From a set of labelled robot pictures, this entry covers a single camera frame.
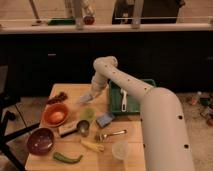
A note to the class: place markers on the green chili pepper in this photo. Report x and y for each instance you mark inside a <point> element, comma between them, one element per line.
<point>60,157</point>

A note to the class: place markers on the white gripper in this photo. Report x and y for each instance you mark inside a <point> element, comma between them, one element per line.
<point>97,86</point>

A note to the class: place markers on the purple bowl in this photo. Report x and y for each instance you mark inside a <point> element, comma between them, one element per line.
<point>40,142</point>

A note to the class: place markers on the green plastic tray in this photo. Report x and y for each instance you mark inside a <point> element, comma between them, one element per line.
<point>115,102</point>

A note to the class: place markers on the blue sponge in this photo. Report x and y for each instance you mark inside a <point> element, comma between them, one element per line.
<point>105,119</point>

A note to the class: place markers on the green object on counter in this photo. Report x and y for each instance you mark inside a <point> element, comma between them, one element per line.
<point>61,22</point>

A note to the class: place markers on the light green cup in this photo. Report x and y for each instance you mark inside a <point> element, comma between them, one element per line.
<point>87,114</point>

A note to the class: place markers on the silver fork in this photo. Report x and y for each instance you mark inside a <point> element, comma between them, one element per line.
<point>103,136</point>

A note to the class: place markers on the dark red grapes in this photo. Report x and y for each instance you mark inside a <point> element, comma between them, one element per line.
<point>62,96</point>

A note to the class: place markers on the metal measuring cup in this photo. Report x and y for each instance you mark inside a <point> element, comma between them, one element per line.
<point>83,128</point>

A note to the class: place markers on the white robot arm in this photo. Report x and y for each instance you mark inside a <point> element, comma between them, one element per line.
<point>167,146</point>

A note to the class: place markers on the orange fruit in bowl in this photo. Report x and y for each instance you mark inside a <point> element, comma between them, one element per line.
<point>56,117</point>

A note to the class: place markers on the grey-blue towel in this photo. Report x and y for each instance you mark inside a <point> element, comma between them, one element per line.
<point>85,98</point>

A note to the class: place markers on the red object on counter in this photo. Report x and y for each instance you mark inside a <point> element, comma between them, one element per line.
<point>89,20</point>

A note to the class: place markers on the orange bowl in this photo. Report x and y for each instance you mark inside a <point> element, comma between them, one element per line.
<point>50,109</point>

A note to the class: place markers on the white spatula tool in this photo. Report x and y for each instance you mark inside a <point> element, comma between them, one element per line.
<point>124,100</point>

